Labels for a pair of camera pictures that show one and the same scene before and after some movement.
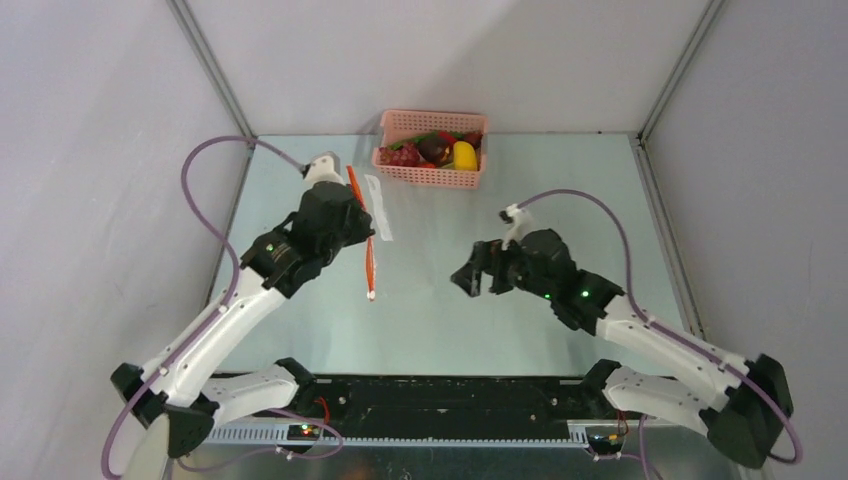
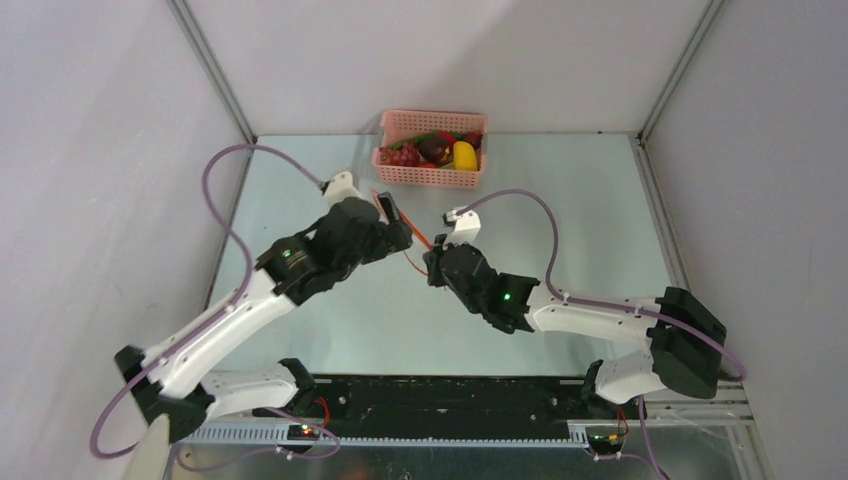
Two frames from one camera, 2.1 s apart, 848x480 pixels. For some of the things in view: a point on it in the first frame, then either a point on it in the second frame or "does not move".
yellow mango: x=464 y=156 does not move
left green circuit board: x=304 y=432 does not move
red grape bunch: x=407 y=156 does not move
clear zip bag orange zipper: x=370 y=253 to x=420 y=250
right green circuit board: x=604 y=439 does not move
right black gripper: x=496 y=266 to x=441 y=262
